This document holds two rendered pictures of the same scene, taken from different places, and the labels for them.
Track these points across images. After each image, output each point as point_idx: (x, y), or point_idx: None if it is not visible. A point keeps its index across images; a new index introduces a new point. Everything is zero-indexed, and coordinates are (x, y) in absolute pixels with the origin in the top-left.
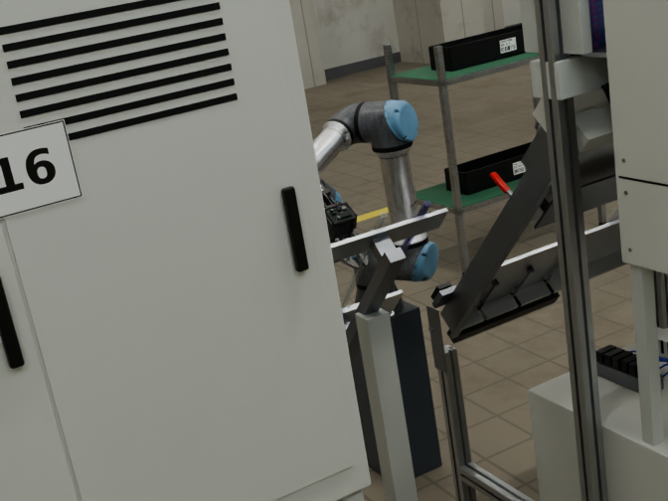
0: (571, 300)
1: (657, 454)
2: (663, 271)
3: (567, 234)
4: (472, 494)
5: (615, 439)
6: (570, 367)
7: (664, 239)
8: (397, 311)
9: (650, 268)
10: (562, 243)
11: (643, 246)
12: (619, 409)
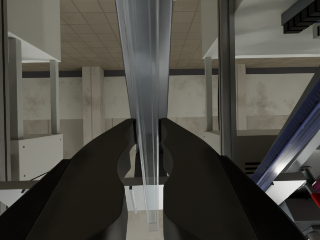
0: (220, 109)
1: (216, 37)
2: (215, 135)
3: (220, 154)
4: None
5: None
6: (221, 58)
7: (215, 149)
8: None
9: (217, 135)
10: (222, 148)
11: (218, 145)
12: (256, 14)
